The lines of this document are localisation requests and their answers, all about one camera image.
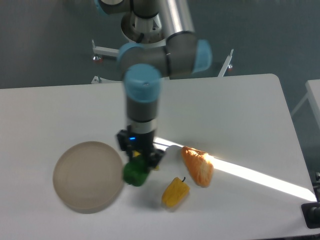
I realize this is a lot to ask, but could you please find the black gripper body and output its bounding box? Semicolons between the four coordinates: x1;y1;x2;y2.
127;129;156;160

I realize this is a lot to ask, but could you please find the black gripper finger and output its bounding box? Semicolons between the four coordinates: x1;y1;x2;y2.
116;125;133;160
146;148;165;171

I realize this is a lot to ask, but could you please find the green bell pepper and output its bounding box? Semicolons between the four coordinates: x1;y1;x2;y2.
122;158;150;187

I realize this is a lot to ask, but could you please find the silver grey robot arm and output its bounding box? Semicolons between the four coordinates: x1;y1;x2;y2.
95;0;213;172

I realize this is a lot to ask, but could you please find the yellow bell pepper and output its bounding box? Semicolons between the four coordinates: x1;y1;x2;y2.
161;177;190;208

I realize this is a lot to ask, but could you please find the beige round plate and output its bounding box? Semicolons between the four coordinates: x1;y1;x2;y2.
52;141;124;214

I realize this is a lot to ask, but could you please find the yellow banana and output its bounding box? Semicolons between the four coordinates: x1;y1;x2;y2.
133;150;160;171

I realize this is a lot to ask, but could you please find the orange peeled tangerine piece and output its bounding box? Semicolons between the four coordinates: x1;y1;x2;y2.
181;146;214;188

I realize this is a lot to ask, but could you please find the black device at table edge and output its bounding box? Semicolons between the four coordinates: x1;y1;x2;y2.
300;171;320;229

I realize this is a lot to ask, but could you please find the white side table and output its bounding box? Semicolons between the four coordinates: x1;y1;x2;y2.
290;79;320;120

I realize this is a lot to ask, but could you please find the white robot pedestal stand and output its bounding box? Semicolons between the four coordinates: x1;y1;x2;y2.
90;11;236;85

